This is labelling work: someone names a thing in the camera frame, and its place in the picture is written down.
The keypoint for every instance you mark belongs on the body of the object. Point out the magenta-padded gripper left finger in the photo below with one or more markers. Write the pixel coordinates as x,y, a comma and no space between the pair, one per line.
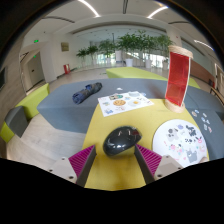
81,160

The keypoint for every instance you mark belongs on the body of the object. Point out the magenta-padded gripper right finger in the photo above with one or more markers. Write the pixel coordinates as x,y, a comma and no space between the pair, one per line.
150,159

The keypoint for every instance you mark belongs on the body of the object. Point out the black computer mouse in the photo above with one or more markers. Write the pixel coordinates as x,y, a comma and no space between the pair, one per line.
120,141

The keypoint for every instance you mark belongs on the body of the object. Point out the grey upholstered bench block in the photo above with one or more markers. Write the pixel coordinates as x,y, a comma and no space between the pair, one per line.
216,143
203,98
66,110

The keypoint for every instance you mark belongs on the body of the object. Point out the white sticker sheet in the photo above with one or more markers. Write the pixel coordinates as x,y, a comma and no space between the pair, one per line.
123,103

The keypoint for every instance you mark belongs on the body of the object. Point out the folded dark blue umbrella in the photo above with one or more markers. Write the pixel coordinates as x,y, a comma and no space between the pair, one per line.
85,94

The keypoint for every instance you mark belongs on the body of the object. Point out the loose stickers group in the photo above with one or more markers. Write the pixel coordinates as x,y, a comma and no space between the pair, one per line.
204,120

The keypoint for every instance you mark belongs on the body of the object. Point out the small dark grey ottoman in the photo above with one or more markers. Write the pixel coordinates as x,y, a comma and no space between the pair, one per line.
16,121

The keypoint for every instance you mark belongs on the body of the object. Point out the lime green ottoman block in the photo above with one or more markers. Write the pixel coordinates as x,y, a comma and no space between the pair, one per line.
33,100
133,72
195,83

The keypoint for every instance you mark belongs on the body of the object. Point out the red fire extinguisher cabinet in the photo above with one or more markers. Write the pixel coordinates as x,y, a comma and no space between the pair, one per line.
66,68

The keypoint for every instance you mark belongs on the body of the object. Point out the wooden black-framed chair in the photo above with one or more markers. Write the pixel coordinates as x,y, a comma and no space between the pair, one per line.
218,95

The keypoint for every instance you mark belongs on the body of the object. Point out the potted green plants group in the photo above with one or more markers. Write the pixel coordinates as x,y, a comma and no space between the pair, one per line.
130,41

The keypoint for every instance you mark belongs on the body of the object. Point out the green exit sign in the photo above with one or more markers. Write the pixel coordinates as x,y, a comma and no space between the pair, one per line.
36,41

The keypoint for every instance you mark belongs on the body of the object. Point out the ceiling strip lights group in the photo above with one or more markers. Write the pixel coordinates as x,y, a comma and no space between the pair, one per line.
90,7

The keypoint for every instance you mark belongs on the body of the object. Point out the dark wall monitor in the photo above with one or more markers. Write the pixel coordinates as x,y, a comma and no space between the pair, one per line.
2,78

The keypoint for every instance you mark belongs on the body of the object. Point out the framed wall picture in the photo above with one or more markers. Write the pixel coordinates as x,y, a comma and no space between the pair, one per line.
64,46

